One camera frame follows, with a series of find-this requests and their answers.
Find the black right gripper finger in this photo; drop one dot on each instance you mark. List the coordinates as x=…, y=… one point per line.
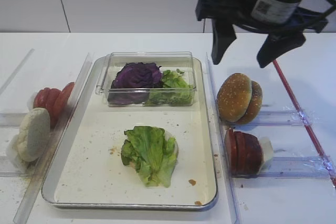
x=276, y=45

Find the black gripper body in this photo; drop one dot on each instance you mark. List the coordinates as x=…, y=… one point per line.
x=263, y=16

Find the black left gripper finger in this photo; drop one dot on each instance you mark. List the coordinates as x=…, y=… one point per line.
x=223, y=36

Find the green lettuce leaf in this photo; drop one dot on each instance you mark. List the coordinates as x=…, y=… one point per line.
x=157, y=166

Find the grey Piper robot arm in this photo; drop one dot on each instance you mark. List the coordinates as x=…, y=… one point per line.
x=283, y=21

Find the green lettuce in box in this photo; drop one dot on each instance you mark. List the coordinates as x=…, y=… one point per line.
x=176, y=91

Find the dark red meat patties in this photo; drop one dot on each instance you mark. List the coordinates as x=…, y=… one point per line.
x=244, y=153

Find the red tomato slices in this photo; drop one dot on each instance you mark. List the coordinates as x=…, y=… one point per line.
x=54, y=101

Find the white bread bun slice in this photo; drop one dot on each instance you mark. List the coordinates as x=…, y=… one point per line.
x=33, y=134

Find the sesame burger bun top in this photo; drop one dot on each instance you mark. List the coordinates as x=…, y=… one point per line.
x=234, y=97

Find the clear right acrylic bar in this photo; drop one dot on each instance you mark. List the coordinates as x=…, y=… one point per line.
x=230, y=191

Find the clear plastic vegetable box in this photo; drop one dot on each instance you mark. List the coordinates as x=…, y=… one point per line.
x=114, y=62

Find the white patty pusher block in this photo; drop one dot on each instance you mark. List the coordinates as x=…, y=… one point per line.
x=267, y=151

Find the purple cabbage leaves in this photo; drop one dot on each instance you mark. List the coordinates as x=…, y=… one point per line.
x=132, y=76

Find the round bottom bun slice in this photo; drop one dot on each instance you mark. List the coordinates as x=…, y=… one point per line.
x=130, y=158

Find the metal baking tray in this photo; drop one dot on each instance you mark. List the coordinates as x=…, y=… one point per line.
x=87, y=170

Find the red straw strip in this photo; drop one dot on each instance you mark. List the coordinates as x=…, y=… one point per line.
x=327, y=162

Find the thin clear acrylic strip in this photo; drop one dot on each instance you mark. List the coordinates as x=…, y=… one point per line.
x=16, y=71

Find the clear acrylic side bar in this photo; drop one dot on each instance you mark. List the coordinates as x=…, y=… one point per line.
x=36, y=181

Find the clear bun lane rail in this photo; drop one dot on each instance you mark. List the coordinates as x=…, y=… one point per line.
x=283, y=118

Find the clear patty lane rail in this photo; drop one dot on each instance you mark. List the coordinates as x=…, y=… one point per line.
x=300, y=167

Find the clear acrylic tomato rail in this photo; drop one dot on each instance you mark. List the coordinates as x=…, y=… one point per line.
x=11, y=119

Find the clear acrylic lane rail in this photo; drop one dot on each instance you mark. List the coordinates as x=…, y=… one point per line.
x=7, y=169

